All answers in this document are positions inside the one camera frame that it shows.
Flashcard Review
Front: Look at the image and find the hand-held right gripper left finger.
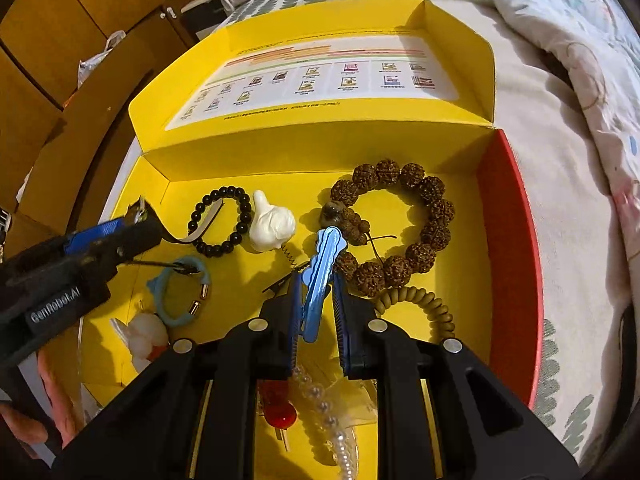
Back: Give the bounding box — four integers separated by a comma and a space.
52, 275, 306, 480

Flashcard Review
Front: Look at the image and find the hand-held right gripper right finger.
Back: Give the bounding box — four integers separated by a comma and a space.
331, 272, 583, 480

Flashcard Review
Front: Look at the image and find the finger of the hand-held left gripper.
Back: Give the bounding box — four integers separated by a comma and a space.
81, 219, 169, 272
64, 199, 154, 257

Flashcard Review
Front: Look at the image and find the blue hair clip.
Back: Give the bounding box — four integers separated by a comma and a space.
299, 226, 347, 345

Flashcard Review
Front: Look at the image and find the beige strap with buckle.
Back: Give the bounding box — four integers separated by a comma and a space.
127, 199, 226, 246

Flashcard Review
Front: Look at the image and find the blue silicone bracelet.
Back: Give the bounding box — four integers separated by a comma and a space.
146, 255, 212, 328

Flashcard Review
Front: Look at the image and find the rabbit plush keychain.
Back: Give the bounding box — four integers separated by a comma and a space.
112, 300, 171, 373

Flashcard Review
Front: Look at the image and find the olive spiral hair tie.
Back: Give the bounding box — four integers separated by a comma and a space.
375, 286, 457, 345

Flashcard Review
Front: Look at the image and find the red bead hair stick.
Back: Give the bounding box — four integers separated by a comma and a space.
257, 380, 301, 453

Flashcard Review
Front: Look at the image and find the pearl hair claw clip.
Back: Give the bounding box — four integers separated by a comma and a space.
290, 365, 381, 480

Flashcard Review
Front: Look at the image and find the black bead bracelet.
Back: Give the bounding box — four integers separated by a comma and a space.
187, 186, 253, 258

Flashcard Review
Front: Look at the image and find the brown bead bracelet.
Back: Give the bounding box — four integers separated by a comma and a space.
320, 159, 456, 297

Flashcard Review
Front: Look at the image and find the yellow cardboard box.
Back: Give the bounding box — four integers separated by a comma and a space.
75, 0, 546, 480

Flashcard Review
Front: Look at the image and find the person's left hand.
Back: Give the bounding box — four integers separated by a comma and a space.
0, 345, 83, 448

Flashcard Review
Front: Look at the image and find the white plastic bag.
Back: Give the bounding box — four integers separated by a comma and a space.
77, 30, 127, 86

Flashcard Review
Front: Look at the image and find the wooden wardrobe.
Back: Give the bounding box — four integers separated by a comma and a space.
0, 0, 226, 231

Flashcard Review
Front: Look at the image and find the light blue printed quilt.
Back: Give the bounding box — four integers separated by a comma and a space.
452, 0, 640, 281

